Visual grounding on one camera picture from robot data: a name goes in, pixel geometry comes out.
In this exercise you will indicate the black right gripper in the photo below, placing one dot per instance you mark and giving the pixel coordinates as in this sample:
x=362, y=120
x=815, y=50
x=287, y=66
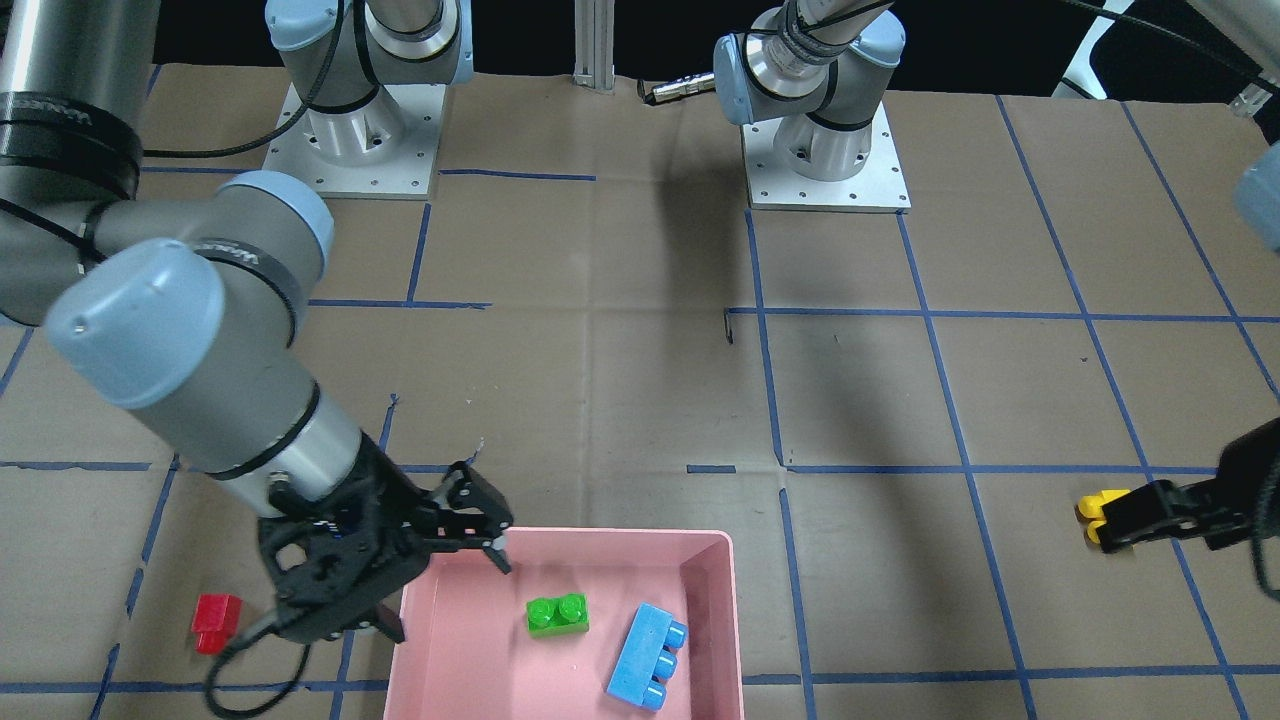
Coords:
x=392, y=497

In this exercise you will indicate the green toy block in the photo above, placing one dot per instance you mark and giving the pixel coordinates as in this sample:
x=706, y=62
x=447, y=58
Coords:
x=558, y=615

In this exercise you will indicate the yellow toy block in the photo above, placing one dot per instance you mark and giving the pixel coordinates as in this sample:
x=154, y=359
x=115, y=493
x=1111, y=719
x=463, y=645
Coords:
x=1089, y=509

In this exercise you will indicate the aluminium frame post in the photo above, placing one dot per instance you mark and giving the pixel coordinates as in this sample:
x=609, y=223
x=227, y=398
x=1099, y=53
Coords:
x=593, y=38

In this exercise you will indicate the blue toy block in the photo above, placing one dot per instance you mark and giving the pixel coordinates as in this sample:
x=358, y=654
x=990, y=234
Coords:
x=647, y=659

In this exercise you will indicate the red toy block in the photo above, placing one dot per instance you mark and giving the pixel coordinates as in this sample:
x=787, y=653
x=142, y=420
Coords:
x=215, y=621

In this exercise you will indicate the pink plastic box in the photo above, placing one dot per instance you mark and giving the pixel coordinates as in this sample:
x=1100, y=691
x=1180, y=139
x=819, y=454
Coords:
x=468, y=655

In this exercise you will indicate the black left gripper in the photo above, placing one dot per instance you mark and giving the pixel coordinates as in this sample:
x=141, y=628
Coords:
x=1232, y=500

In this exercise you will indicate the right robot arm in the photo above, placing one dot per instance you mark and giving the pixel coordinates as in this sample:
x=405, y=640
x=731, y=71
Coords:
x=184, y=313

